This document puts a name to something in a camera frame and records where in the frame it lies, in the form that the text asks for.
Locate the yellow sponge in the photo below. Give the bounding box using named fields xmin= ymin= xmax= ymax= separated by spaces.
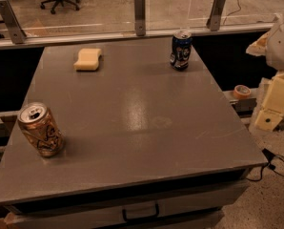
xmin=73 ymin=49 xmax=102 ymax=71

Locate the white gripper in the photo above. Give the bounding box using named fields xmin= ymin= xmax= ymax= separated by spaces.
xmin=246 ymin=12 xmax=284 ymax=131

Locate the blue soda can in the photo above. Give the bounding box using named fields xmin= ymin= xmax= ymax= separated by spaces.
xmin=170 ymin=31 xmax=192 ymax=71

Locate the black floor cable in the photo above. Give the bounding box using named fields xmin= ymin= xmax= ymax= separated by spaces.
xmin=245 ymin=148 xmax=284 ymax=182

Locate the glass barrier panel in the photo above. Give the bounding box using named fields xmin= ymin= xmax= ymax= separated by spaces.
xmin=8 ymin=0 xmax=284 ymax=36

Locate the middle metal bracket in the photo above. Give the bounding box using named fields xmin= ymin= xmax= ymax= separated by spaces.
xmin=134 ymin=0 xmax=146 ymax=36

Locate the black drawer handle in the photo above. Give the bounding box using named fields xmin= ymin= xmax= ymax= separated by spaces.
xmin=122 ymin=202 xmax=160 ymax=223

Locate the right metal bracket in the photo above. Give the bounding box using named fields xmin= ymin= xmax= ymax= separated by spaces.
xmin=206 ymin=0 xmax=226 ymax=31

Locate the orange soda can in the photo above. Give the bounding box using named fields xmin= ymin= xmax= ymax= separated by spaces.
xmin=17 ymin=102 xmax=64 ymax=157

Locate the metal bracket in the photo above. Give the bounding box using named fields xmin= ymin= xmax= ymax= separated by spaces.
xmin=206 ymin=0 xmax=226 ymax=31
xmin=0 ymin=0 xmax=27 ymax=44
xmin=134 ymin=0 xmax=146 ymax=36

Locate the grey table drawer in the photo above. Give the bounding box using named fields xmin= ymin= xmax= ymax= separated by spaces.
xmin=5 ymin=179 xmax=249 ymax=229

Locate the orange tape roll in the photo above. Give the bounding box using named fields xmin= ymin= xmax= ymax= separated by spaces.
xmin=233 ymin=85 xmax=251 ymax=99

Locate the left metal bracket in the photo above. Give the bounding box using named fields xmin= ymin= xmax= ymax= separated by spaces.
xmin=0 ymin=0 xmax=27 ymax=44

